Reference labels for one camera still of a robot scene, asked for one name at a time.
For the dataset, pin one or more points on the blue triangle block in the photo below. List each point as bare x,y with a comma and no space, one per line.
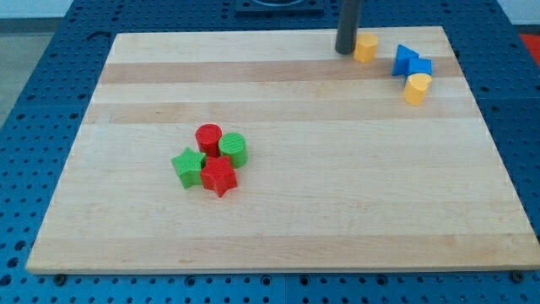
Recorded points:
403,56

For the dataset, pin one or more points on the green star block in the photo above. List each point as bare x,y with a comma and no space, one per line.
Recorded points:
188,166

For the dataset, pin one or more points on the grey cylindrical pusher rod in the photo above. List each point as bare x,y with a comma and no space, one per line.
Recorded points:
347,27

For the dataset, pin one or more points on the yellow block lower right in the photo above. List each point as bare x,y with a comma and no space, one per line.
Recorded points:
416,88

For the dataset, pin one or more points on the yellow block near rod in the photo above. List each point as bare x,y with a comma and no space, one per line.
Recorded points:
365,47

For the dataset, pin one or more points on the wooden board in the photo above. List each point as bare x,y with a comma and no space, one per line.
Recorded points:
343,175

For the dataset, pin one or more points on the red cylinder block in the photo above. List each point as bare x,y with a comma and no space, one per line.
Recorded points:
207,137

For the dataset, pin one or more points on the blue cube block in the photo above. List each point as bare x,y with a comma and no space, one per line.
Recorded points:
419,65

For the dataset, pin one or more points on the green cylinder block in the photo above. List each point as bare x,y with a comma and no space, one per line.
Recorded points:
234,146

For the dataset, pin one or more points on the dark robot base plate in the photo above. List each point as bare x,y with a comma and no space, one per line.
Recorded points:
253,7

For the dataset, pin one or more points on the red star block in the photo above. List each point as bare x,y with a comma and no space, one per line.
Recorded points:
218,175

